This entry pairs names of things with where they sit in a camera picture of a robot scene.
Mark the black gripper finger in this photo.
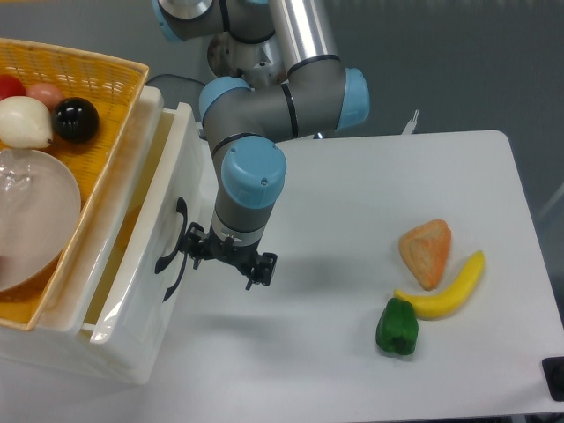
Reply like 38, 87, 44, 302
245, 252, 278, 290
186, 228, 207, 270

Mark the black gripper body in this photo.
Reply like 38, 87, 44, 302
184, 222, 260, 277

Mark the white top drawer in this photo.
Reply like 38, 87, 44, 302
80, 103, 209, 384

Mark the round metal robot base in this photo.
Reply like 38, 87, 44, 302
207, 33, 287, 89

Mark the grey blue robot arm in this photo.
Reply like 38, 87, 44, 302
152, 1, 370, 286

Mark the white drawer cabinet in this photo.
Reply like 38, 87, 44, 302
1, 87, 164, 378

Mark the green toy bell pepper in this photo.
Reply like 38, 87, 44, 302
375, 298, 419, 356

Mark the pink plastic bowl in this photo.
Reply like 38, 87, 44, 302
1, 149, 81, 291

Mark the black toy ball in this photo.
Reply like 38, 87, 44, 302
51, 97, 100, 144

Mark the yellow woven basket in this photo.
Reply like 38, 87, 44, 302
1, 38, 149, 331

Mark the yellow toy banana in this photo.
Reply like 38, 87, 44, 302
393, 250, 486, 320

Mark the white toy onion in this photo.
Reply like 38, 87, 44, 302
1, 96, 55, 149

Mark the pink toy fruit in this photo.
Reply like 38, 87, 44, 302
26, 83, 65, 110

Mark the red toy tomato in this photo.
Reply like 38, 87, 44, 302
0, 74, 26, 100

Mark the black device at table edge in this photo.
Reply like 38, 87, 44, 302
542, 356, 564, 402

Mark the black cable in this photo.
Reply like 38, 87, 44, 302
145, 73, 208, 89

